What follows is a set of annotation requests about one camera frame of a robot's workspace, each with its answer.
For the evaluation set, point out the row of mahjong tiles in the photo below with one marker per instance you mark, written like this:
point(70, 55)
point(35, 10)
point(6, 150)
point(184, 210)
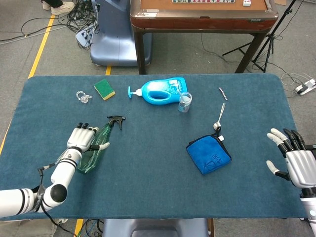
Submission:
point(203, 1)

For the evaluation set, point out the white mahjong tile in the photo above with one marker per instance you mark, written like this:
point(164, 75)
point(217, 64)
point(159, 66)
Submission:
point(246, 3)

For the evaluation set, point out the green yellow sponge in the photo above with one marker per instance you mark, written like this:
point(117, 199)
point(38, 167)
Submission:
point(104, 89)

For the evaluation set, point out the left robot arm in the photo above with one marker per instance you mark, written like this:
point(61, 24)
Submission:
point(47, 182)

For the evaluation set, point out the green spray bottle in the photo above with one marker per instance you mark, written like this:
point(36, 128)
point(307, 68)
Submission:
point(97, 145)

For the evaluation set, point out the grey blue robot torso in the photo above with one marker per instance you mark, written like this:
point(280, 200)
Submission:
point(155, 227)

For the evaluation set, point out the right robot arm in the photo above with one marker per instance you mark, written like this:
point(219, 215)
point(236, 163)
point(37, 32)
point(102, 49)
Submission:
point(309, 209)

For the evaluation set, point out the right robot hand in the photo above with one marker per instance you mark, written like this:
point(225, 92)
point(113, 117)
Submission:
point(297, 168)

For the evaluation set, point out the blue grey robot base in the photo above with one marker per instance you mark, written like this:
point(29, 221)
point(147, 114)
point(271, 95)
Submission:
point(116, 39)

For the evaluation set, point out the black tripod stand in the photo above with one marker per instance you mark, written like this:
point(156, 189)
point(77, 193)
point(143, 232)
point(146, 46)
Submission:
point(269, 39)

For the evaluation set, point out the teal table mat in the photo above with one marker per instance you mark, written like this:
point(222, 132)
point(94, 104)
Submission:
point(158, 192)

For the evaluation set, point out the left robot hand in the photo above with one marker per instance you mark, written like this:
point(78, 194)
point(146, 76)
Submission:
point(82, 139)

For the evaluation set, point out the white grey power strip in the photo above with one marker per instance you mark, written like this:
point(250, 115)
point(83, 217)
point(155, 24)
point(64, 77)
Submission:
point(84, 36)

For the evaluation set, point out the metal spoon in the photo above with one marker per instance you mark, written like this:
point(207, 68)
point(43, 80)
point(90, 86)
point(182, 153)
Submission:
point(219, 117)

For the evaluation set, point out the clear measuring cup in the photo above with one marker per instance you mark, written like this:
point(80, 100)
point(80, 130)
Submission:
point(185, 101)

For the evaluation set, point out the folded blue cloth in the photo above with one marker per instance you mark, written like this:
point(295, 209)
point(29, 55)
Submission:
point(208, 154)

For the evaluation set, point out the brown mahjong table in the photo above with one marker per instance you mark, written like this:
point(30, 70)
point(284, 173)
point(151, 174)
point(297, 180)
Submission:
point(202, 22)

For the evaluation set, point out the clear plastic clip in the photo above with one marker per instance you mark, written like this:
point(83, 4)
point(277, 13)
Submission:
point(83, 96)

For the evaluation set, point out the blue pump detergent bottle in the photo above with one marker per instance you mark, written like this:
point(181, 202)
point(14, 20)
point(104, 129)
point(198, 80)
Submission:
point(160, 92)

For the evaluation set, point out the beige shoe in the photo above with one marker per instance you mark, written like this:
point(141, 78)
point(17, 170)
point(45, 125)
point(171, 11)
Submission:
point(62, 7)

